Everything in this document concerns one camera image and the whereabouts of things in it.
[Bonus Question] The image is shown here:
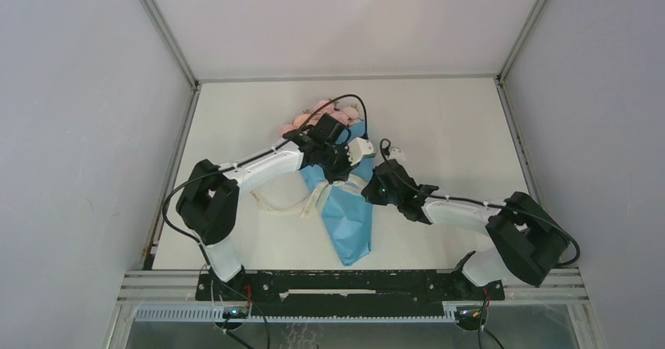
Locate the white slotted cable duct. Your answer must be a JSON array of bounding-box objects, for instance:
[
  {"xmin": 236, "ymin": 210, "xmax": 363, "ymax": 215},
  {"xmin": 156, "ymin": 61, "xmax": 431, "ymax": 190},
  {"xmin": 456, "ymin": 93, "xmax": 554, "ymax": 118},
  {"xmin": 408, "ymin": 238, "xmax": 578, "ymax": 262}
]
[{"xmin": 134, "ymin": 305, "xmax": 458, "ymax": 323}]

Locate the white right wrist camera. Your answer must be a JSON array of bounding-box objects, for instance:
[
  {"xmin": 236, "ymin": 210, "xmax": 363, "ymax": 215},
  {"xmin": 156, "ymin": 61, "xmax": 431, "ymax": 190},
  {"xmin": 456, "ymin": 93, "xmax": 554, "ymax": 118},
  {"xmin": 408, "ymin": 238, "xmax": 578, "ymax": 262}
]
[{"xmin": 388, "ymin": 147, "xmax": 406, "ymax": 164}]

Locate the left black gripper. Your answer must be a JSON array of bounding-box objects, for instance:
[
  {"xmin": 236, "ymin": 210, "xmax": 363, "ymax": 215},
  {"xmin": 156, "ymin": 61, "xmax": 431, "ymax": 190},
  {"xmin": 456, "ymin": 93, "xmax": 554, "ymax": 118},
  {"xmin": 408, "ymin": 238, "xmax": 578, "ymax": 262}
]
[{"xmin": 318, "ymin": 140, "xmax": 359, "ymax": 184}]

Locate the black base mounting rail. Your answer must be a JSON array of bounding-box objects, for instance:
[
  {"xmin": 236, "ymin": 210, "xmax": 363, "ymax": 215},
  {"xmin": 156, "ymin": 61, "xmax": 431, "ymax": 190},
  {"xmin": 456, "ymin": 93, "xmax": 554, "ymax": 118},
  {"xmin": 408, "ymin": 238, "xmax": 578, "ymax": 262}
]
[{"xmin": 195, "ymin": 270, "xmax": 505, "ymax": 316}]

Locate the left circuit board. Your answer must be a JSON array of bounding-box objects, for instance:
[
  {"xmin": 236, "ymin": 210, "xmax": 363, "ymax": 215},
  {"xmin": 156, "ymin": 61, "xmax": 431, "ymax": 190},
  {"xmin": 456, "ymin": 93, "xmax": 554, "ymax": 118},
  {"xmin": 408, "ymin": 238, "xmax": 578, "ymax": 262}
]
[{"xmin": 222, "ymin": 307, "xmax": 249, "ymax": 320}]

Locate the blue wrapping paper sheet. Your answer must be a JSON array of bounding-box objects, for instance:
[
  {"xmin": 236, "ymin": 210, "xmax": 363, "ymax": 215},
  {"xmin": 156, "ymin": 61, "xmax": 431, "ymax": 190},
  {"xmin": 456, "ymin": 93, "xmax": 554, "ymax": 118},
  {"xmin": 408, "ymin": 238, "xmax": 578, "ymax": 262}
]
[{"xmin": 300, "ymin": 121, "xmax": 373, "ymax": 266}]

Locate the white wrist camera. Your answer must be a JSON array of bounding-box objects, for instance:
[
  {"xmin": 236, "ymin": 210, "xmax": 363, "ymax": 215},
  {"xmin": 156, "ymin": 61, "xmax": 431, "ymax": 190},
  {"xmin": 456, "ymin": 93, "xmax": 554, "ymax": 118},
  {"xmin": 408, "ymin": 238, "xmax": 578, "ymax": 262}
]
[
  {"xmin": 388, "ymin": 147, "xmax": 406, "ymax": 164},
  {"xmin": 345, "ymin": 137, "xmax": 376, "ymax": 167}
]

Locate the white printed ribbon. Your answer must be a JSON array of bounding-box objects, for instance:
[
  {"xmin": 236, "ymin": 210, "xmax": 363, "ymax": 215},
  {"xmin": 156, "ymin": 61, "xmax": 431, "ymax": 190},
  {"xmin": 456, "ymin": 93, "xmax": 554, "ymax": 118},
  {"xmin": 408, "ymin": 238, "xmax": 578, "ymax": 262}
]
[{"xmin": 250, "ymin": 175, "xmax": 368, "ymax": 218}]

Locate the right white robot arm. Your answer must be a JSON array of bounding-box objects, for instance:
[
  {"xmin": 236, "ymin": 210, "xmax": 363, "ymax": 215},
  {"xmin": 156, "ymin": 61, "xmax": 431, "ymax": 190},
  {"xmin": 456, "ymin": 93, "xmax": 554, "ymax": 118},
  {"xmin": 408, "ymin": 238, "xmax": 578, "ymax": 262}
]
[{"xmin": 362, "ymin": 159, "xmax": 579, "ymax": 299}]

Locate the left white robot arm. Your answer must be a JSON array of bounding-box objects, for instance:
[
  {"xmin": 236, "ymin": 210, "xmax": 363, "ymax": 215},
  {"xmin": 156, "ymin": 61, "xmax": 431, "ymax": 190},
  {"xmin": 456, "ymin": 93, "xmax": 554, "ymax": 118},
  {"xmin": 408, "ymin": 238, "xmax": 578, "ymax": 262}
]
[{"xmin": 173, "ymin": 115, "xmax": 373, "ymax": 300}]

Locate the pink flower bunch stem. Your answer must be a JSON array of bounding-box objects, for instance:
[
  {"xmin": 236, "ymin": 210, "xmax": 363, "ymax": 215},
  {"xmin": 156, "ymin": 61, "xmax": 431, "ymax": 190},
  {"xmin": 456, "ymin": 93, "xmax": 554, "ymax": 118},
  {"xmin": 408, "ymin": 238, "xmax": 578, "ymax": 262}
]
[{"xmin": 340, "ymin": 106, "xmax": 362, "ymax": 126}]

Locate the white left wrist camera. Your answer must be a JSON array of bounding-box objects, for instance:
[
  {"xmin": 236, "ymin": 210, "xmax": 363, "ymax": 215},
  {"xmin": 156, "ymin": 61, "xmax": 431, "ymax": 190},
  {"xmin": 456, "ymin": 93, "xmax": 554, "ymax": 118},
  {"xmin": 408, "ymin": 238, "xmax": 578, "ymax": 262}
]
[{"xmin": 345, "ymin": 137, "xmax": 376, "ymax": 167}]

